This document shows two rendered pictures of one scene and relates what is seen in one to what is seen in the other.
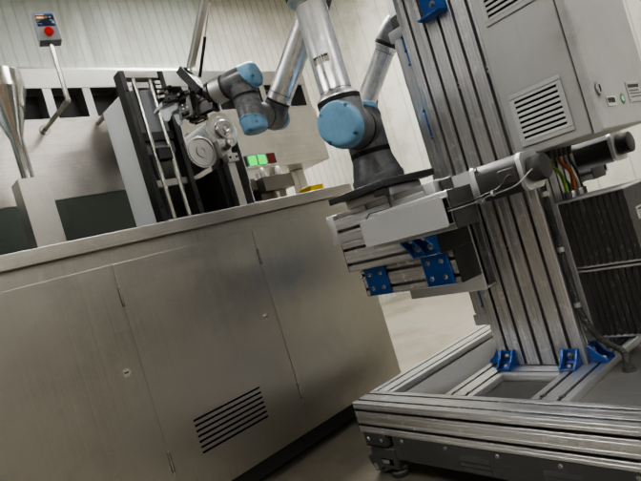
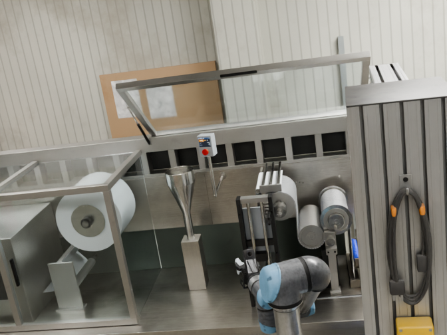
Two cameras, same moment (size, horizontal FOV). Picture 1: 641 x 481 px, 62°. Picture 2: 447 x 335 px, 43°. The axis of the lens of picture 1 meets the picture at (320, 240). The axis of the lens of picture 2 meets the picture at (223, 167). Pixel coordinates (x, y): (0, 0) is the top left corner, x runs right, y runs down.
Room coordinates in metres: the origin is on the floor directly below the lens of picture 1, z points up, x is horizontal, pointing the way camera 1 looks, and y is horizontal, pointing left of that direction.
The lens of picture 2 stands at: (0.27, -1.40, 2.32)
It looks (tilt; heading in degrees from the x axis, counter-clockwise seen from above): 17 degrees down; 53
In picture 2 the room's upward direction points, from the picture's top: 9 degrees counter-clockwise
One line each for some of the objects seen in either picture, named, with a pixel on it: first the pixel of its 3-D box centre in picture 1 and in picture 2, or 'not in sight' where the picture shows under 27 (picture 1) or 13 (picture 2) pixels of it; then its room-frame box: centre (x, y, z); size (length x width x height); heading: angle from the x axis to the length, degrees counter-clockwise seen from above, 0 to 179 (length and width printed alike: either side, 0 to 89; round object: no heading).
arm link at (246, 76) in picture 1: (241, 80); (265, 295); (1.51, 0.08, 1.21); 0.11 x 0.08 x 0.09; 65
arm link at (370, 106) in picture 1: (361, 128); not in sight; (1.52, -0.21, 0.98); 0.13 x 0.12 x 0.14; 155
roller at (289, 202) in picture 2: not in sight; (280, 197); (2.06, 0.53, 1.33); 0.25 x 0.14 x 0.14; 43
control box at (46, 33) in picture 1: (47, 28); (206, 145); (1.78, 0.68, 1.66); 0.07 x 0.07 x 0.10; 30
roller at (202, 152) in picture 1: (187, 160); (310, 225); (2.15, 0.42, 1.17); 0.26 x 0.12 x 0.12; 43
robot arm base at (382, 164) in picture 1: (375, 167); not in sight; (1.52, -0.21, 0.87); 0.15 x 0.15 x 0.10
